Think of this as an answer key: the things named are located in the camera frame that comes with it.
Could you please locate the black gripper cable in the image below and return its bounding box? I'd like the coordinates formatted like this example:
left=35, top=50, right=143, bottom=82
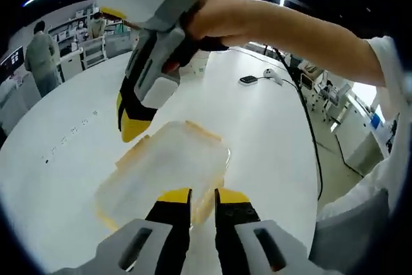
left=230, top=0, right=323, bottom=201

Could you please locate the white low cabinet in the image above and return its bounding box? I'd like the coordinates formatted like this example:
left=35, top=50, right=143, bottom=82
left=333, top=94, right=389, bottom=178

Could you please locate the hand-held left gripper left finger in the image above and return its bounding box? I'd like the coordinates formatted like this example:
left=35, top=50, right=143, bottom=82
left=50, top=187, right=193, bottom=275

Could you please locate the white patterned cup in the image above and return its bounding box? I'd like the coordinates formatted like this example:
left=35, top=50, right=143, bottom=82
left=189, top=50, right=210, bottom=79

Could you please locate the person's white shirt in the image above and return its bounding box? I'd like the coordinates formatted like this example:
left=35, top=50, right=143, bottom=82
left=317, top=35, right=407, bottom=221

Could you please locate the person's right hand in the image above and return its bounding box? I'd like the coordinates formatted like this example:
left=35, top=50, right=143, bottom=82
left=184, top=0, right=246, bottom=44

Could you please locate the dark wall screen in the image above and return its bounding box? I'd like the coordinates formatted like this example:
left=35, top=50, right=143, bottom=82
left=0, top=46, right=25, bottom=77

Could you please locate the white office chair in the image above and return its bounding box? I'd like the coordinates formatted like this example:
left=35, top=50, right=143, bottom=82
left=81, top=37, right=109, bottom=69

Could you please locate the grey mesh office chair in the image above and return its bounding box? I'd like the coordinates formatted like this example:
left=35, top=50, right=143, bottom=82
left=308, top=187, right=391, bottom=275

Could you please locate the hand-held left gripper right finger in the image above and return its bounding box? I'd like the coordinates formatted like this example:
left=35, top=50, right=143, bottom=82
left=214, top=187, right=310, bottom=275

